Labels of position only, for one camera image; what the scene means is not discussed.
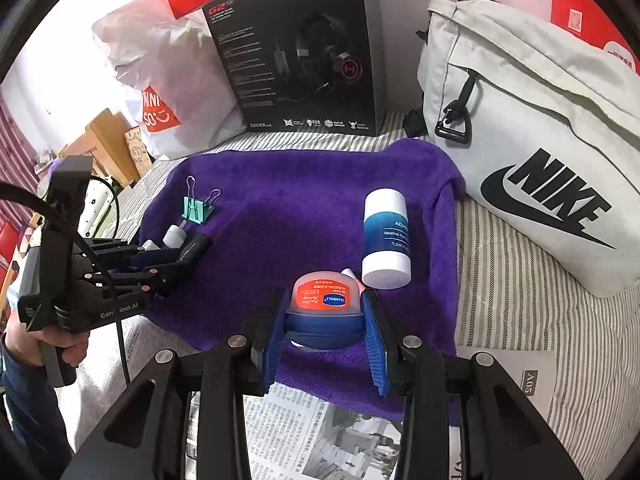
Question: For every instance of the pink jar with blue lid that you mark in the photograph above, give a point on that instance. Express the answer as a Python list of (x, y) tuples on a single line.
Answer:
[(322, 301)]

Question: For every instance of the white sling bag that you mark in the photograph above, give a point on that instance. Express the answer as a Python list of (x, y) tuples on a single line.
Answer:
[(525, 85)]

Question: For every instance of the black headphone box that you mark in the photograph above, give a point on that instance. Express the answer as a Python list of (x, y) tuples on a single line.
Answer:
[(260, 60)]

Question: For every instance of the patterned small box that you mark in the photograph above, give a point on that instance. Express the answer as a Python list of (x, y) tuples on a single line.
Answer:
[(135, 152)]

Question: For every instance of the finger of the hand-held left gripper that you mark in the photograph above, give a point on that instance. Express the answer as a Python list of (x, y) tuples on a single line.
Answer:
[(165, 276), (150, 259)]

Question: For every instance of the purple towel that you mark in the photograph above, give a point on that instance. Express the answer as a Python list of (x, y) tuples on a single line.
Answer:
[(280, 210)]

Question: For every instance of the wooden furniture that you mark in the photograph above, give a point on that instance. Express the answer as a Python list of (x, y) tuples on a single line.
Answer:
[(105, 135)]

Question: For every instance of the green binder clip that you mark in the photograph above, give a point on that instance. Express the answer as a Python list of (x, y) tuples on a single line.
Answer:
[(196, 210)]

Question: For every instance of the white plastic shopping bag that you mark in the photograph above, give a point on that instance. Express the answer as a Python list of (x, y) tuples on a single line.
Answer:
[(165, 50)]

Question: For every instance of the person's left hand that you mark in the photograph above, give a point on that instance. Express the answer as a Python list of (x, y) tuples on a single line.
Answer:
[(76, 349)]

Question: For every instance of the white polka dot cloth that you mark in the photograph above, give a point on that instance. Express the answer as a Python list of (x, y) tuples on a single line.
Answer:
[(97, 205)]

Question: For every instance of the white lotion bottle blue label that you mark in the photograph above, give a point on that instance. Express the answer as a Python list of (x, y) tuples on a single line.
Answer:
[(385, 240)]

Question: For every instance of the small white cylinder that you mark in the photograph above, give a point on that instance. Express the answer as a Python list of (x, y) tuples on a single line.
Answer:
[(175, 236)]

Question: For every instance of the black tube with script print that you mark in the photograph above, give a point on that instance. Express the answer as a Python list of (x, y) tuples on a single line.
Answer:
[(192, 250)]

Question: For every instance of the person's left forearm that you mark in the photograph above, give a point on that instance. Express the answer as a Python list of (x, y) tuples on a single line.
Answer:
[(30, 410)]

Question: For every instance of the newspaper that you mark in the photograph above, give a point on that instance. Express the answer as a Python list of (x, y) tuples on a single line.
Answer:
[(325, 440)]

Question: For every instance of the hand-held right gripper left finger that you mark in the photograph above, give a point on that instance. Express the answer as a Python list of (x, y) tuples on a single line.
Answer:
[(272, 342)]

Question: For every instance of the red striped curtain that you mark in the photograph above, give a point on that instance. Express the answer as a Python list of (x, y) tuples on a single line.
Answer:
[(12, 160)]

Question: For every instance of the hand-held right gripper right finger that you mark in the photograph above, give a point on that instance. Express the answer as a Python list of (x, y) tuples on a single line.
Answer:
[(374, 342)]

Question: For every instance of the red cardboard box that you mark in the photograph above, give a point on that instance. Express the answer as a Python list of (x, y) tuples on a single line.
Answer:
[(590, 10)]

